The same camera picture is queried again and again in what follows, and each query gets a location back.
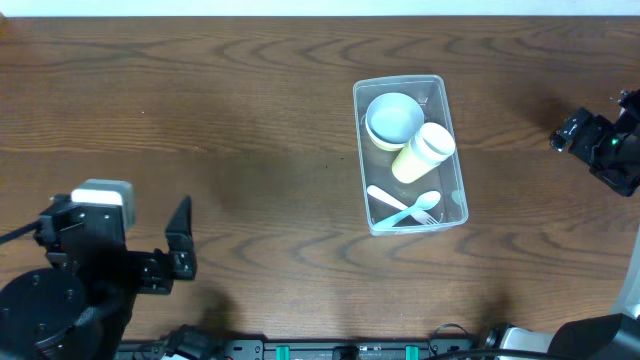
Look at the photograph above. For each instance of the yellow plastic bowl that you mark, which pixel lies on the yellow plastic bowl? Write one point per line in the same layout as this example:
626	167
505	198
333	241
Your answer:
381	144

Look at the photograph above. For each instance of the clear plastic container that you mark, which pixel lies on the clear plastic container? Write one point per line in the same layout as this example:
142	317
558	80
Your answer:
452	210

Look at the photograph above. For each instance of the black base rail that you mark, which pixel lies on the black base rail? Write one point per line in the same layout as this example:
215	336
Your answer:
252	349

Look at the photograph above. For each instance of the yellow plastic cup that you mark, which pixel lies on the yellow plastic cup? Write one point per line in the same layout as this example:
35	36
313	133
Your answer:
414	161

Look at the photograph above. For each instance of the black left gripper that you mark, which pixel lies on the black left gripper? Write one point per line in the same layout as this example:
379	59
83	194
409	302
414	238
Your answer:
170	267

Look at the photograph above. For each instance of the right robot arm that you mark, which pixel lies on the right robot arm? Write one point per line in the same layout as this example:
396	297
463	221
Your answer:
614	336

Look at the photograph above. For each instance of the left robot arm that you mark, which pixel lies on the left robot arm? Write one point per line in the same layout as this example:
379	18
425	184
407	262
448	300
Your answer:
79	306

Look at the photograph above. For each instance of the light blue plastic spoon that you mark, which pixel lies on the light blue plastic spoon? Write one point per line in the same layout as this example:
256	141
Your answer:
424	202

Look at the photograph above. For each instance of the white plastic cup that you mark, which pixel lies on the white plastic cup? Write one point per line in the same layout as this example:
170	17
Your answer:
433	144

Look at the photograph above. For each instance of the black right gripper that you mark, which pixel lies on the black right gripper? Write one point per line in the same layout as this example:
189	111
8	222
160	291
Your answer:
589	149

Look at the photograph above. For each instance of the grey-blue plastic bowl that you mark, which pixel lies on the grey-blue plastic bowl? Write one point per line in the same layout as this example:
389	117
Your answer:
394	118

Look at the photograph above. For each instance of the white plastic fork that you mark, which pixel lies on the white plastic fork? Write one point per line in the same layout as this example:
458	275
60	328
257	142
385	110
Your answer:
420	216

